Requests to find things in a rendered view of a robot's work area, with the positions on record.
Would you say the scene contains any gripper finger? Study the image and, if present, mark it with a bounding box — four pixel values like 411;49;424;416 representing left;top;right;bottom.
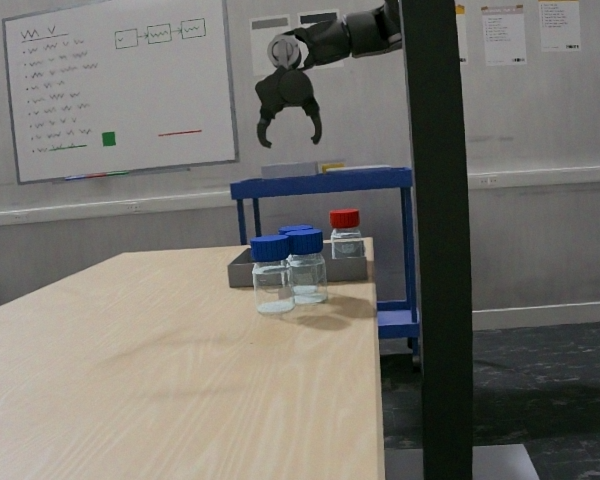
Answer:
257;105;276;148
302;96;322;145

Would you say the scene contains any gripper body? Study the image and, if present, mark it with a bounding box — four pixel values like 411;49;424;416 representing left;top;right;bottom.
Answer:
255;40;314;114

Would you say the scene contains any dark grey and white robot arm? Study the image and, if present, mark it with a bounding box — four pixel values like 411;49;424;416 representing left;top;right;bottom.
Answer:
267;0;402;71

